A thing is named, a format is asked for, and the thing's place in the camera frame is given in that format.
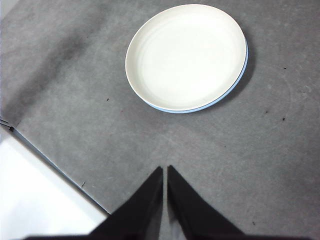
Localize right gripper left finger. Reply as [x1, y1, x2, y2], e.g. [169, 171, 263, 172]
[24, 166, 165, 240]

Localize white round plate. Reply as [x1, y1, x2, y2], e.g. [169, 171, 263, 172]
[124, 3, 248, 112]

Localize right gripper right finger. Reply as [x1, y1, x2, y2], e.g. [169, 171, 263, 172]
[166, 164, 320, 240]

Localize blue round plate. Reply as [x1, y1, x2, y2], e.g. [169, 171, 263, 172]
[147, 37, 250, 115]

